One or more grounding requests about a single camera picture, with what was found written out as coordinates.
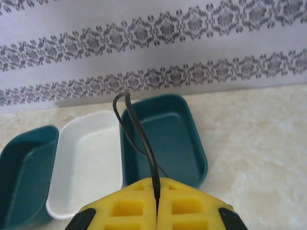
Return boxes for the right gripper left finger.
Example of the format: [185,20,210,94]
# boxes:
[64,177,159,230]

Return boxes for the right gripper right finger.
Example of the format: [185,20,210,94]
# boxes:
[156,178,249,230]

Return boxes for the teal plastic tray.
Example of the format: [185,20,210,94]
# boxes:
[0,125,60,230]
[119,94,209,189]

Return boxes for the white plastic tray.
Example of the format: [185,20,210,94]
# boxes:
[45,110,124,220]

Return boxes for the black cable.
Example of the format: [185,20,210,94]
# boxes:
[112,92,172,209]

